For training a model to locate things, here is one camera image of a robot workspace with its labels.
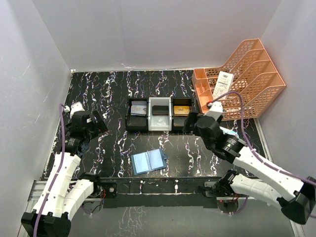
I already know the packaged nail clipper blister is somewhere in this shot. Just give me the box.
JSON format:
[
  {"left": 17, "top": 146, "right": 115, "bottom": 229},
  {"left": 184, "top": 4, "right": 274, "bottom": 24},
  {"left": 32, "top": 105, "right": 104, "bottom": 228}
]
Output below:
[{"left": 220, "top": 127, "right": 239, "bottom": 138}]

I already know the three-compartment black white tray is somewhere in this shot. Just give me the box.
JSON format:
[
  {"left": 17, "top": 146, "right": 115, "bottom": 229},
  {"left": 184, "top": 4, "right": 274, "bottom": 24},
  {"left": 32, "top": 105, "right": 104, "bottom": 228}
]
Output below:
[{"left": 125, "top": 97, "right": 194, "bottom": 133}]

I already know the blue leather card holder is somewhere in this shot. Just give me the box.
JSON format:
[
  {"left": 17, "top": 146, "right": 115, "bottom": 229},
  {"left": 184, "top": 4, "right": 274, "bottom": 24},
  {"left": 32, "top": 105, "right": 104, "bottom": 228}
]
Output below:
[{"left": 131, "top": 149, "right": 168, "bottom": 175}]

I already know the orange mesh file organizer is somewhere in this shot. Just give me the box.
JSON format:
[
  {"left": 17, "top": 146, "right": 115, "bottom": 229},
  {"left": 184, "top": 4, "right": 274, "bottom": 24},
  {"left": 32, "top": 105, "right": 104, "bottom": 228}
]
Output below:
[{"left": 192, "top": 39, "right": 286, "bottom": 121}]

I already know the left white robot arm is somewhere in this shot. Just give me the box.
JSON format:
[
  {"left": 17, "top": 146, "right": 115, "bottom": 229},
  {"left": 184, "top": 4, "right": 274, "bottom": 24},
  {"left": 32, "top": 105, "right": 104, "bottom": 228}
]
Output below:
[{"left": 21, "top": 102, "right": 108, "bottom": 237}]

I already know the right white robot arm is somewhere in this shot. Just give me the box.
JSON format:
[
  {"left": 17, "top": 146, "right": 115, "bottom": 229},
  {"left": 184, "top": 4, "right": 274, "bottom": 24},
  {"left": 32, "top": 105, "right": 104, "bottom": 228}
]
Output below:
[{"left": 183, "top": 102, "right": 316, "bottom": 225}]

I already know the gold credit card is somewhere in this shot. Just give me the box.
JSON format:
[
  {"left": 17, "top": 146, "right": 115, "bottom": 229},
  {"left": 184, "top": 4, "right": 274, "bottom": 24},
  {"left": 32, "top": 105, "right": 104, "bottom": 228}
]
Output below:
[{"left": 173, "top": 106, "right": 191, "bottom": 117}]

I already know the black credit card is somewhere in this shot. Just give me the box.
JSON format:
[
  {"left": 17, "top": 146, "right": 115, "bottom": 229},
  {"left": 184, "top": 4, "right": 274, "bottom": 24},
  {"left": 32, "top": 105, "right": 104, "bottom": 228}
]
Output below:
[{"left": 152, "top": 105, "right": 169, "bottom": 116}]

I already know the white paper receipt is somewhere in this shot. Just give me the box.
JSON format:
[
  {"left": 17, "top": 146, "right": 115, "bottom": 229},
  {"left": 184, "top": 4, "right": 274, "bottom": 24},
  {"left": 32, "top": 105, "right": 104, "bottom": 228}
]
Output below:
[{"left": 213, "top": 71, "right": 234, "bottom": 99}]

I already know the aluminium frame rail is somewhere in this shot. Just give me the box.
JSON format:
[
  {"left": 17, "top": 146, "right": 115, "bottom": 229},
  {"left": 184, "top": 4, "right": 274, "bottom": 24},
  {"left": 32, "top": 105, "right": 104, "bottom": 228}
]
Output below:
[{"left": 18, "top": 179, "right": 306, "bottom": 237}]

